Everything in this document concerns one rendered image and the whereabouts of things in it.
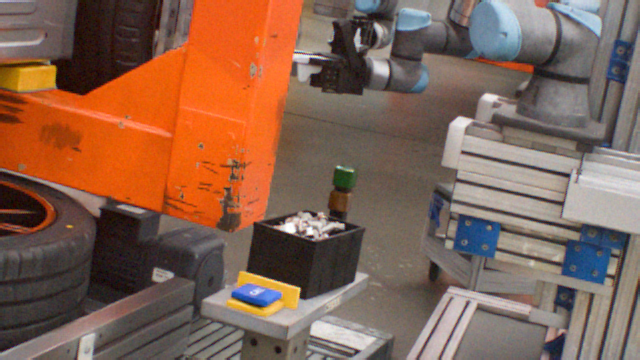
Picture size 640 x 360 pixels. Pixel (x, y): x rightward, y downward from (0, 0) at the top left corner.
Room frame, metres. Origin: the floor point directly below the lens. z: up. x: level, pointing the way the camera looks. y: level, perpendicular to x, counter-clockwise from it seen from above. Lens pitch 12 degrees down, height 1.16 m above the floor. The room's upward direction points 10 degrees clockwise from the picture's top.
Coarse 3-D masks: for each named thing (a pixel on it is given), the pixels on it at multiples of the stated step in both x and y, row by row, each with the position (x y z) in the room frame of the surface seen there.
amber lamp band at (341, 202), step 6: (330, 192) 2.47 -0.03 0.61; (336, 192) 2.47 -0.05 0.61; (330, 198) 2.47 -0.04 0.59; (336, 198) 2.47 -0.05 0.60; (342, 198) 2.46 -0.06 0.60; (348, 198) 2.46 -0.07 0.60; (330, 204) 2.47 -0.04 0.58; (336, 204) 2.47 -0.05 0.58; (342, 204) 2.46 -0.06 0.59; (348, 204) 2.47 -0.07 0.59; (336, 210) 2.47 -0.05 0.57; (342, 210) 2.46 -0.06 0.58; (348, 210) 2.48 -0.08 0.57
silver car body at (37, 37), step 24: (0, 0) 2.42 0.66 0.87; (24, 0) 2.49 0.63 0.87; (48, 0) 2.58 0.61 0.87; (72, 0) 2.66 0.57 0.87; (0, 24) 2.43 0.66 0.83; (24, 24) 2.51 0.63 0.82; (48, 24) 2.59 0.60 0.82; (72, 24) 2.67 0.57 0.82; (0, 48) 2.44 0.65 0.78; (24, 48) 2.52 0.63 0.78; (48, 48) 2.60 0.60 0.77; (72, 48) 2.68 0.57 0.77
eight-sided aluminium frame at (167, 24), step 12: (168, 0) 2.76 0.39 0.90; (192, 0) 2.77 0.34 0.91; (168, 12) 2.76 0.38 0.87; (180, 12) 2.75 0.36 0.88; (168, 24) 2.77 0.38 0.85; (180, 24) 2.75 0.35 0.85; (168, 36) 2.77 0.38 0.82; (180, 36) 2.75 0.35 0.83; (156, 48) 2.77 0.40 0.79; (168, 48) 2.78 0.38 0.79
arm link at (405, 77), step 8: (392, 64) 2.86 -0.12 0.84; (400, 64) 2.87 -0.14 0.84; (408, 64) 2.86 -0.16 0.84; (416, 64) 2.87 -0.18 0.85; (392, 72) 2.85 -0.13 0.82; (400, 72) 2.86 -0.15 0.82; (408, 72) 2.87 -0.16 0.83; (416, 72) 2.88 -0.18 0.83; (424, 72) 2.89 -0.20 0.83; (392, 80) 2.85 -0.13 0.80; (400, 80) 2.86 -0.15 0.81; (408, 80) 2.87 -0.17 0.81; (416, 80) 2.88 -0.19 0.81; (424, 80) 2.89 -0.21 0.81; (384, 88) 2.86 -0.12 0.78; (392, 88) 2.86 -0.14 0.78; (400, 88) 2.87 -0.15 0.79; (408, 88) 2.88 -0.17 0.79; (416, 88) 2.89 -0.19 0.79; (424, 88) 2.90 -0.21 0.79
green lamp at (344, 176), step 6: (336, 168) 2.47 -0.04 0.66; (342, 168) 2.47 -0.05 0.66; (348, 168) 2.48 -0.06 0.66; (354, 168) 2.49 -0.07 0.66; (336, 174) 2.47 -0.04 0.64; (342, 174) 2.47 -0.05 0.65; (348, 174) 2.46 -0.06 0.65; (354, 174) 2.47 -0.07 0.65; (336, 180) 2.47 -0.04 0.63; (342, 180) 2.46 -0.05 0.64; (348, 180) 2.46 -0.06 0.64; (354, 180) 2.48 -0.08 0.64; (336, 186) 2.47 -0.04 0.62; (342, 186) 2.46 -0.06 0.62; (348, 186) 2.46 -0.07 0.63; (354, 186) 2.49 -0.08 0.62
